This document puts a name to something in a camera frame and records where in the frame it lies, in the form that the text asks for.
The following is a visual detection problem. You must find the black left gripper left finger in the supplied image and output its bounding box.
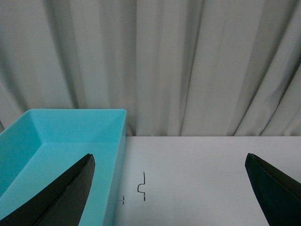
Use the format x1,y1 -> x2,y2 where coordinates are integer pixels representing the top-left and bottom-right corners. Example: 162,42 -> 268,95
0,153 -> 95,226

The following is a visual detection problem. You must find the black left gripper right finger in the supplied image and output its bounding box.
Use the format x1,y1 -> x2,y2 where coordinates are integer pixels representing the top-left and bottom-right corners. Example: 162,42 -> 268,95
245,153 -> 301,226

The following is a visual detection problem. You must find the turquoise plastic storage bin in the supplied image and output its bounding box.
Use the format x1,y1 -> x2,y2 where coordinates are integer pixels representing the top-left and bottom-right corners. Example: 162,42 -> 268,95
0,109 -> 127,226

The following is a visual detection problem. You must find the grey pleated curtain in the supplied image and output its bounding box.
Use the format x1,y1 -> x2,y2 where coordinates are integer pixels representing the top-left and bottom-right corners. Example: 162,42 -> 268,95
0,0 -> 301,136

